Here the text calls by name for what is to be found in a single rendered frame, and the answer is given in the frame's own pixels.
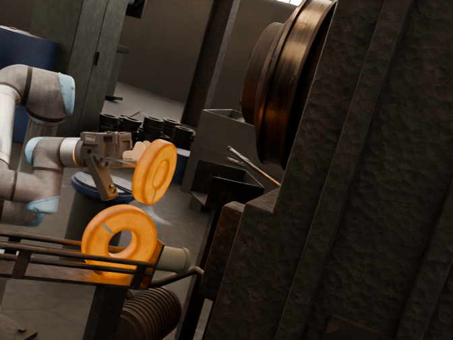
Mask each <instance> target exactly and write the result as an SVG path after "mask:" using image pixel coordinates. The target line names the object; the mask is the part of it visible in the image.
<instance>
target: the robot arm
mask: <svg viewBox="0 0 453 340"><path fill-rule="evenodd" d="M74 99H75V82H74V80H73V78H72V77H71V76H67V75H64V74H61V73H56V72H51V71H47V70H44V69H38V68H35V67H30V66H27V65H10V66H8V67H5V68H3V69H1V70H0V223H1V224H8V225H19V226H23V227H37V226H39V225H40V224H41V223H42V221H43V219H44V216H45V214H49V215H51V214H54V213H56V212H57V208H58V204H59V198H60V197H61V196H60V193H61V184H62V179H63V171H64V167H73V168H83V167H87V168H88V170H89V172H90V174H91V176H92V179H93V181H94V183H95V186H96V188H97V190H98V193H99V194H100V197H101V199H102V201H107V200H112V199H114V198H116V197H118V196H119V193H118V191H117V189H116V187H115V185H114V182H113V180H112V178H111V175H110V173H109V171H108V169H107V168H120V167H136V166H137V163H138V161H139V159H140V157H141V155H142V153H143V152H144V151H145V149H146V148H147V147H148V145H149V144H150V142H149V141H143V143H142V142H136V144H135V146H134V148H133V150H131V148H132V140H131V133H128V132H112V131H107V132H103V133H93V132H86V133H80V138H58V137H55V134H56V131H57V127H58V124H59V123H61V122H63V121H64V120H65V116H66V115H71V114H72V113H73V106H74ZM19 105H22V106H26V113H27V114H28V115H29V117H30V118H29V121H28V127H27V130H26V135H25V138H24V144H23V147H22V153H21V156H20V161H19V165H18V170H17V171H12V170H9V164H10V157H11V145H12V138H13V126H14V119H15V113H16V108H17V107H18V106H19Z"/></svg>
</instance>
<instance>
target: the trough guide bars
mask: <svg viewBox="0 0 453 340"><path fill-rule="evenodd" d="M0 236H1V237H8V238H9V239H8V241H5V240H0V249H1V250H4V253H0V260H7V261H14V262H16V263H15V265H14V268H13V271H12V276H11V279H21V280H23V278H24V275H25V273H26V269H27V267H28V263H32V264H43V265H50V266H62V267H68V268H80V269H86V270H93V271H104V272H111V273H122V274H128V275H133V277H132V279H131V282H130V284H129V285H130V287H129V289H131V290H138V289H139V287H140V284H141V282H142V279H143V276H147V277H151V275H152V271H146V268H147V267H148V268H154V267H155V263H154V262H146V261H141V260H131V259H126V258H115V257H110V256H100V255H95V254H85V253H82V251H80V250H70V249H65V248H56V247H50V246H40V245H35V244H25V243H20V241H21V239H25V240H31V241H36V242H46V243H51V244H60V245H66V246H75V247H82V242H80V241H75V240H70V239H61V238H56V237H47V236H42V235H33V234H28V233H19V232H14V231H5V230H0ZM125 249H126V248H122V247H117V246H108V251H110V252H122V251H124V250H125ZM17 252H19V253H18V255H16V253H17ZM32 253H33V254H44V255H50V256H60V257H66V258H77V259H82V260H93V261H99V262H110V263H115V264H126V265H132V266H136V268H135V269H132V268H121V267H116V266H105V265H99V264H88V263H82V262H71V261H64V260H54V259H48V258H37V257H31V255H32Z"/></svg>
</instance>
